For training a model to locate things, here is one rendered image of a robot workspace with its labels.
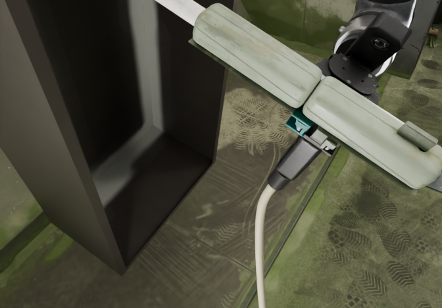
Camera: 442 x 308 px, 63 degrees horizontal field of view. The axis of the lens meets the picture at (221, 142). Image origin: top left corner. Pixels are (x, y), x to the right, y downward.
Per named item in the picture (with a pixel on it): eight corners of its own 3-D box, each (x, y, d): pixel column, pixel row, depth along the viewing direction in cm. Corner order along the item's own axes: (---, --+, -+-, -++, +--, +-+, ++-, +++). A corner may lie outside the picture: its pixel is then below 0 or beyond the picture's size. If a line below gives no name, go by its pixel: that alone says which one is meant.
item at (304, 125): (316, 116, 45) (325, 105, 43) (302, 137, 43) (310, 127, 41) (298, 104, 45) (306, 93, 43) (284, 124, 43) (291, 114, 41)
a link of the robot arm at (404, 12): (367, -25, 63) (357, 28, 70) (344, 4, 56) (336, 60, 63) (425, -19, 59) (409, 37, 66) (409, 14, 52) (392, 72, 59)
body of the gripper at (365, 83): (337, 136, 52) (362, 90, 59) (374, 101, 45) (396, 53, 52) (293, 106, 53) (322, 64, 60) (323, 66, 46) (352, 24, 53)
